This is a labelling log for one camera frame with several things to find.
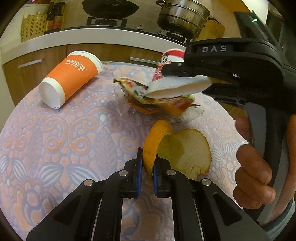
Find black gas stove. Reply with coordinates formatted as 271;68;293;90
45;16;192;44

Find red white paper cup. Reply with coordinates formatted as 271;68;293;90
145;49;212;99

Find orange paper cup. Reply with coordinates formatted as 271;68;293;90
39;51;103;109

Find stainless steel steamer pot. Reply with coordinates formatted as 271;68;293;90
156;0;217;39

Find dark sauce bottle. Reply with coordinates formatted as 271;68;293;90
45;0;55;31
53;1;66;30

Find orange peel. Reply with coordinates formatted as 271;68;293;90
142;120;212;180

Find wooden cutting board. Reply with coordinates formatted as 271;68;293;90
195;16;225;41

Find wooden cabinet doors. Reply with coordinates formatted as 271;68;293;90
4;44;162;105

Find person right hand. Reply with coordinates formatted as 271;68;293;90
233;113;296;223

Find colourful snack wrapper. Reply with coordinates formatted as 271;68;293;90
113;77;204;123

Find white kitchen countertop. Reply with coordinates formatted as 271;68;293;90
1;28;186;64

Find black wok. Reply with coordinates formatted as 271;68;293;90
82;0;139;19

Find yellow perforated basket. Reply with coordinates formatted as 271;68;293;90
21;14;47;43

